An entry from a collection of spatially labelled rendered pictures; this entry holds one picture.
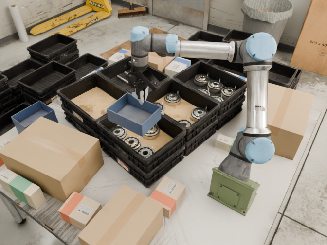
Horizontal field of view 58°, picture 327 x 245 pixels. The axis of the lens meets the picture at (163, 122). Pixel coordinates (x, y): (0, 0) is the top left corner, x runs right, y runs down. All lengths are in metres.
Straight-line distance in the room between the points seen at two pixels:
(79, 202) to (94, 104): 0.67
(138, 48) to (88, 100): 0.80
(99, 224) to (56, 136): 0.56
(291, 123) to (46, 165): 1.29
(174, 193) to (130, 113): 0.44
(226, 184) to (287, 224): 1.08
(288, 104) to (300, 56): 2.24
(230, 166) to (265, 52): 0.53
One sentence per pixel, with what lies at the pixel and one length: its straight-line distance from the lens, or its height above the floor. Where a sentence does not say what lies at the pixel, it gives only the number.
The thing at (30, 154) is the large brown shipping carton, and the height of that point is 0.90.
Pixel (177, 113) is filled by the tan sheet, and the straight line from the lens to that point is 1.81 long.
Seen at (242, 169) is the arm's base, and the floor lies 0.93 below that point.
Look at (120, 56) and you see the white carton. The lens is 2.47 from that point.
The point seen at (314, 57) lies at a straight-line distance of 4.09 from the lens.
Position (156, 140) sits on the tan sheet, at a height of 0.83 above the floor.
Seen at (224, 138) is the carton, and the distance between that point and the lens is 1.78.
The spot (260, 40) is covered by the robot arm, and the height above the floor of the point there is 1.45.
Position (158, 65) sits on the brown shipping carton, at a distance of 2.21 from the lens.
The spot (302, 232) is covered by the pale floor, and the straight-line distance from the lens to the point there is 2.47.
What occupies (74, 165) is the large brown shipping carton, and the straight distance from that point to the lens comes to 1.49.
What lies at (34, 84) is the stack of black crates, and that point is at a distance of 2.86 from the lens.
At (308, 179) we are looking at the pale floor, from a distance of 2.78.
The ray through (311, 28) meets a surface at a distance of 4.05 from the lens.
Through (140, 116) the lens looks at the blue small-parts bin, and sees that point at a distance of 1.41.
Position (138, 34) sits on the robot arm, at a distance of 1.23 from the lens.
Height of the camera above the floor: 2.01
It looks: 42 degrees down
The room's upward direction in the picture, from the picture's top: straight up
